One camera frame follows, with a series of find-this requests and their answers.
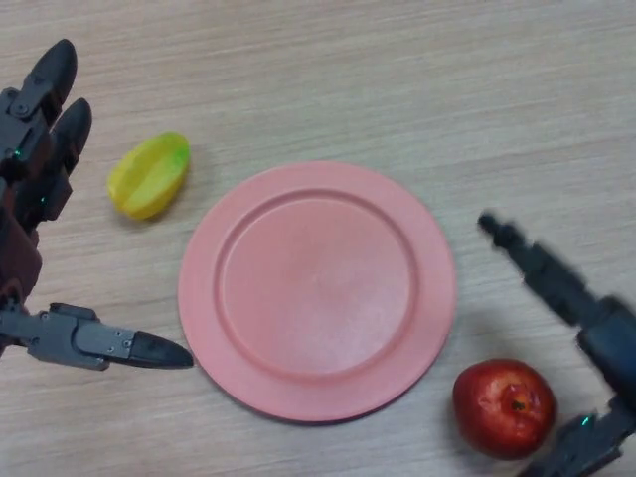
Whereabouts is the red apple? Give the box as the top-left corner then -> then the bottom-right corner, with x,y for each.
451,358 -> 557,461

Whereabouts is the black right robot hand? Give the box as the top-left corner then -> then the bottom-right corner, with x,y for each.
476,211 -> 636,477

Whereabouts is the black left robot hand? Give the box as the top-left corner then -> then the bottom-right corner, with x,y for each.
0,38 -> 195,373

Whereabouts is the pink round plate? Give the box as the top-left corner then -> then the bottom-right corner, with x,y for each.
177,159 -> 457,424

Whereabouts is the yellow green starfruit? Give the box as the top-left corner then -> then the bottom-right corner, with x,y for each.
106,131 -> 192,222

